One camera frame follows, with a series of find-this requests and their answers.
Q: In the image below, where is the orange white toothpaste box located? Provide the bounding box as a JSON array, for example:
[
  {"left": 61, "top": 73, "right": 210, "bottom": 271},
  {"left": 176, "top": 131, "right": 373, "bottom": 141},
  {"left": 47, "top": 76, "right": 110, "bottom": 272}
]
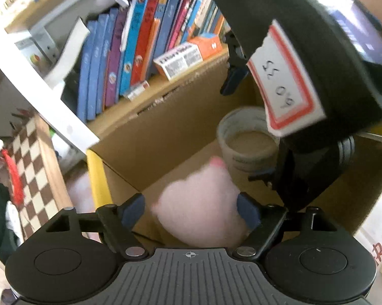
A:
[{"left": 153, "top": 33, "right": 223, "bottom": 81}]

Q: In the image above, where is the wooden chess board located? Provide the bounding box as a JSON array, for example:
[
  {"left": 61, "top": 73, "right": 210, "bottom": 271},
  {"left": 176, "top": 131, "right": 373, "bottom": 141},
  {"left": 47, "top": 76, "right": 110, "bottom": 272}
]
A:
[{"left": 6, "top": 115, "right": 72, "bottom": 240}]

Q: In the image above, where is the white price label sticker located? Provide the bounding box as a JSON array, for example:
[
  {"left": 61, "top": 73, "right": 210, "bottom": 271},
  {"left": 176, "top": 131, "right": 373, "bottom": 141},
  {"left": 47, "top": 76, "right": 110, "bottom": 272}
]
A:
[{"left": 247, "top": 20, "right": 326, "bottom": 138}]

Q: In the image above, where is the red tassel ornament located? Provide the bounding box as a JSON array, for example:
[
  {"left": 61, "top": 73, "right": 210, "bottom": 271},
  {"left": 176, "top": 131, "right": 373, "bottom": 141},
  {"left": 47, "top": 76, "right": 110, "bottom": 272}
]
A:
[{"left": 0, "top": 139, "right": 23, "bottom": 206}]

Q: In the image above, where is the white bookshelf frame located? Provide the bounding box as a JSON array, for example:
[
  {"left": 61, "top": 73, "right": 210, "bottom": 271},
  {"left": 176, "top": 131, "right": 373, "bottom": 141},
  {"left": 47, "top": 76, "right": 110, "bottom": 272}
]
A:
[{"left": 0, "top": 0, "right": 116, "bottom": 152}]

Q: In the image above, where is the pink plush pig toy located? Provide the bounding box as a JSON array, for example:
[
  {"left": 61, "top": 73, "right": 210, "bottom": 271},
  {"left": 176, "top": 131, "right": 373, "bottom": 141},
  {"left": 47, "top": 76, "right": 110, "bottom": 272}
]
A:
[{"left": 151, "top": 156, "right": 249, "bottom": 248}]

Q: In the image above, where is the round metal tin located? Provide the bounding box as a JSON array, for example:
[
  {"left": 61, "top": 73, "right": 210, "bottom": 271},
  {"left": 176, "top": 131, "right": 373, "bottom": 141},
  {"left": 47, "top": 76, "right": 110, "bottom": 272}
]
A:
[{"left": 216, "top": 106, "right": 280, "bottom": 174}]

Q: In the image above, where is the row of leaning books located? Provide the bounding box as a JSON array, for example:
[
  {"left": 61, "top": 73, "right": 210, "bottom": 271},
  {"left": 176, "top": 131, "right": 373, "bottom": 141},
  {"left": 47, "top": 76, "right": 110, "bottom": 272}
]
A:
[{"left": 76, "top": 0, "right": 225, "bottom": 123}]

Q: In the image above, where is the pile of clothes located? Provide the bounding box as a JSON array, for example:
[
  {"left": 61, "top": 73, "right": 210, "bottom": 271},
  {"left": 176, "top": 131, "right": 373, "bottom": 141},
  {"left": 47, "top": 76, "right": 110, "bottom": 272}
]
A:
[{"left": 0, "top": 183, "right": 23, "bottom": 264}]

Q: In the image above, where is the yellow cardboard box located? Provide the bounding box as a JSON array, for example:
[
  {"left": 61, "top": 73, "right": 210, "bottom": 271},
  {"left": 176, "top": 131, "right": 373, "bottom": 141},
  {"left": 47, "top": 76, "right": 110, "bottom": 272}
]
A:
[{"left": 87, "top": 52, "right": 382, "bottom": 235}]

